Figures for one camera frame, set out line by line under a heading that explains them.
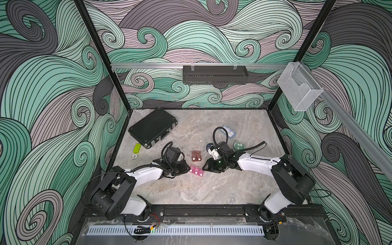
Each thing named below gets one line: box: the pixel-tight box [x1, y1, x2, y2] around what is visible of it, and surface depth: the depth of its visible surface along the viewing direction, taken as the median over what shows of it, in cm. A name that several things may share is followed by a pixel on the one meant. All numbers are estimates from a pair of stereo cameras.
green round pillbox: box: [233, 141, 246, 151], surface depth 100 cm
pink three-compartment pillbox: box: [189, 164, 205, 177], surface depth 89 cm
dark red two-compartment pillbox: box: [191, 150, 202, 162], surface depth 94 cm
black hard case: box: [128, 107, 179, 150], surface depth 108 cm
